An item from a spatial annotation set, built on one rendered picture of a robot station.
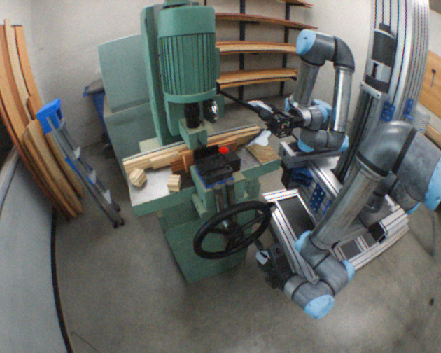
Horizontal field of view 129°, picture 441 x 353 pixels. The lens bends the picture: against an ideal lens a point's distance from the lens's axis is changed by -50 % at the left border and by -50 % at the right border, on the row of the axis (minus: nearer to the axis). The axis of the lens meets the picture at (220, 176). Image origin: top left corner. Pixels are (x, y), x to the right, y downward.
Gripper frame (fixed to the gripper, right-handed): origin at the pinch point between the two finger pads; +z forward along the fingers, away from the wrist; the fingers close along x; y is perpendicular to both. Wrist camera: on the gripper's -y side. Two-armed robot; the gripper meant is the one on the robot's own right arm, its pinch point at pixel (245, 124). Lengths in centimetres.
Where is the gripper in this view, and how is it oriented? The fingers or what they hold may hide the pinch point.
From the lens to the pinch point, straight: 66.1
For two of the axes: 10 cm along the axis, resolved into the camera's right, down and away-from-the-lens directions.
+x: 0.2, 7.7, 6.4
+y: 4.2, 5.7, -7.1
